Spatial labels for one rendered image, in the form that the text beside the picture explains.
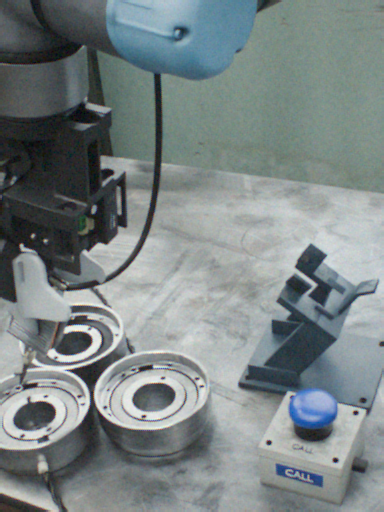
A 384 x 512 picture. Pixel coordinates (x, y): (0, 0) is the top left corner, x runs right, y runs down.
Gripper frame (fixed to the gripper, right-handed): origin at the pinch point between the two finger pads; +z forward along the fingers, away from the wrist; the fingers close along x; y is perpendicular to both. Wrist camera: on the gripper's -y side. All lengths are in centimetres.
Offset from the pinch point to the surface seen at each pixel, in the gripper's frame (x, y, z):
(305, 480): -0.6, 25.4, 7.7
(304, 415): 1.5, 24.0, 2.6
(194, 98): 162, -64, 67
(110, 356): 5.8, 3.3, 9.4
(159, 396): 4.8, 9.2, 11.0
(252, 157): 162, -43, 82
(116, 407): 0.6, 7.1, 9.5
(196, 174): 48, -8, 15
